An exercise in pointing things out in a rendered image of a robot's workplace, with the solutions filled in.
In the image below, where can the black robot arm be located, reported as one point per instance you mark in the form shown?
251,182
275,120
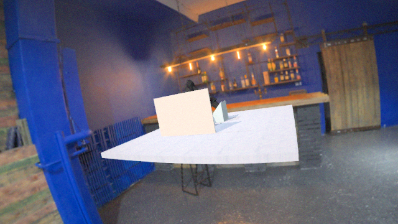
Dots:
190,86

